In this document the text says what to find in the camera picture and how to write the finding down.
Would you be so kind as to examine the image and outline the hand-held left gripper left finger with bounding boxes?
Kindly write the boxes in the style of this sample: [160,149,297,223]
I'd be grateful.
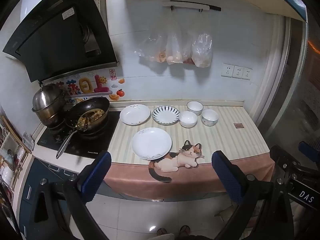
[30,151,112,240]

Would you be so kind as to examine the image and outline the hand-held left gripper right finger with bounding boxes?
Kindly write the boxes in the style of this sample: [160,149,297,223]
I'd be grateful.
[211,151,295,240]

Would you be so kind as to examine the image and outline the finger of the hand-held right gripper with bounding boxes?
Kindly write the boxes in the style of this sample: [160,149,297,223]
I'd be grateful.
[269,144,301,181]
[298,141,320,166]

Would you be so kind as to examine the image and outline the white bowl dark rim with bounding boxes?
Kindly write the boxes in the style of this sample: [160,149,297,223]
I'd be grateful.
[186,101,203,116]

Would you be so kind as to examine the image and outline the black induction cooktop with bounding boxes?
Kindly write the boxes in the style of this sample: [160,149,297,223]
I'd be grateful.
[37,110,122,159]

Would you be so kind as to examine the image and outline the striped cat print counter mat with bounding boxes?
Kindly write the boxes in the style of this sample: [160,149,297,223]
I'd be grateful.
[102,104,275,202]

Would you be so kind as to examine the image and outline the steel spatula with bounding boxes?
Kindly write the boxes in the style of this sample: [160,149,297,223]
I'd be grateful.
[55,116,89,159]

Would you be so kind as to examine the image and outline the dark blue kitchen cabinet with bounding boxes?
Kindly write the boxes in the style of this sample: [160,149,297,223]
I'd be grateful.
[19,157,83,233]

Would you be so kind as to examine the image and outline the white bowl blue dots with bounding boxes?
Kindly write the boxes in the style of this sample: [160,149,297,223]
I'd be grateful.
[201,109,220,127]

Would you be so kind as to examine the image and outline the white plate grey pattern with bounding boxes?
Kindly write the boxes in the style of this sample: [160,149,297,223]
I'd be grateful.
[131,127,173,160]
[119,104,151,126]

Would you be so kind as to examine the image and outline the sliding glass door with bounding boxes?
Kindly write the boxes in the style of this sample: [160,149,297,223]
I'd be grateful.
[257,17,320,155]

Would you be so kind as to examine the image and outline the person's right foot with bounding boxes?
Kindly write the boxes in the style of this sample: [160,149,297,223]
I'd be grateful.
[179,225,192,237]

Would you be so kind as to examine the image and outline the black wok with food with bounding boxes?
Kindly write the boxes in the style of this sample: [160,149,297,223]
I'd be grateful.
[64,97,110,137]

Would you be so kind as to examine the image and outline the plain white bowl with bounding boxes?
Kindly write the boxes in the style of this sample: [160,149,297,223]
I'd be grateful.
[179,111,198,128]

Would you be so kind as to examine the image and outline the white plate striped rim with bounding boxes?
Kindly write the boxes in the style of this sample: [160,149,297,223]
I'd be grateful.
[152,106,180,125]

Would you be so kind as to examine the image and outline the wooden storage shelf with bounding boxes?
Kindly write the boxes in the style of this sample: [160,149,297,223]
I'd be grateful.
[0,115,33,198]

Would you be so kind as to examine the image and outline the stainless steel steamer pot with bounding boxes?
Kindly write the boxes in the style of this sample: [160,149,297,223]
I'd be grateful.
[31,83,68,128]

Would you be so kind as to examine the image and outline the clear plastic bag beige contents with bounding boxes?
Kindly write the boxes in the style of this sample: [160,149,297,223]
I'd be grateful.
[191,11,213,68]

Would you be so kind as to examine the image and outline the clear plastic bag orange contents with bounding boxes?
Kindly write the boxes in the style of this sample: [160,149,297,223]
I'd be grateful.
[134,34,167,63]

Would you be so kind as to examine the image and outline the clear plastic bag with eggs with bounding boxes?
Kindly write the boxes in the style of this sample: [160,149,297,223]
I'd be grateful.
[166,7,185,65]

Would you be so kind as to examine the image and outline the black range hood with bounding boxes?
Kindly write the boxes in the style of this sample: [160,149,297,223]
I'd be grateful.
[2,0,120,83]

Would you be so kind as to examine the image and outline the wall hook rack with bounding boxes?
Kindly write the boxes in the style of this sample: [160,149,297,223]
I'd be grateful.
[162,0,222,12]

